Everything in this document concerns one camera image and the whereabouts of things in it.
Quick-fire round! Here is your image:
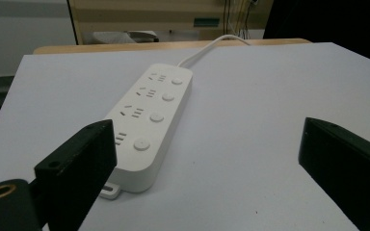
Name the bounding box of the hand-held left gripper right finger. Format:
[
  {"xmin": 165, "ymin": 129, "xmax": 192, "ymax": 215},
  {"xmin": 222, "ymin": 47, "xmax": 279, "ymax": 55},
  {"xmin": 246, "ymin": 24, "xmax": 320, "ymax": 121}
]
[{"xmin": 298, "ymin": 116, "xmax": 370, "ymax": 231}]

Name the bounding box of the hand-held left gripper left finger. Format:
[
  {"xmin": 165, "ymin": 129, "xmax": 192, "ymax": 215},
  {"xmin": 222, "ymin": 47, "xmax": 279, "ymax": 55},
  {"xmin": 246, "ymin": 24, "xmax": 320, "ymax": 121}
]
[{"xmin": 34, "ymin": 118, "xmax": 118, "ymax": 231}]

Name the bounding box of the white power strip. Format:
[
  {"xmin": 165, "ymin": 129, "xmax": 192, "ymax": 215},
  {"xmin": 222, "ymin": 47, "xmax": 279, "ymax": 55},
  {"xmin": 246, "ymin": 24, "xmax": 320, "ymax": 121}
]
[{"xmin": 98, "ymin": 63, "xmax": 194, "ymax": 200}]

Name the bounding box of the grey cloth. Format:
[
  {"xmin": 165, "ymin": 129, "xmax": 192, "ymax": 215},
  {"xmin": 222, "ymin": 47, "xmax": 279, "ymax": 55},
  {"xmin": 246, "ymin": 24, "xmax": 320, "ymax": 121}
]
[{"xmin": 84, "ymin": 30, "xmax": 160, "ymax": 45}]

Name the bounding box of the beige cabinet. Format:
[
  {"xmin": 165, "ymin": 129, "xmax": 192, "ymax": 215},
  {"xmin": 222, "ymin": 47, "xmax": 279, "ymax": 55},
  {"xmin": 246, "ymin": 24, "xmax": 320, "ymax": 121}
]
[{"xmin": 66, "ymin": 0, "xmax": 274, "ymax": 45}]

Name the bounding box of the white power strip cable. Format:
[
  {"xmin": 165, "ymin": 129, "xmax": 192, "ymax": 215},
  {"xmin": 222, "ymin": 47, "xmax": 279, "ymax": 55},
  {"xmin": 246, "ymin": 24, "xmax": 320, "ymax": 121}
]
[{"xmin": 176, "ymin": 34, "xmax": 251, "ymax": 69}]

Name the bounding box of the bundle of hanging cables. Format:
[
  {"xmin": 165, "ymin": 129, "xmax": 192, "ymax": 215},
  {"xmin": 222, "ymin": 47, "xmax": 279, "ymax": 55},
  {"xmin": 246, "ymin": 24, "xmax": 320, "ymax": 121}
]
[{"xmin": 222, "ymin": 0, "xmax": 258, "ymax": 40}]

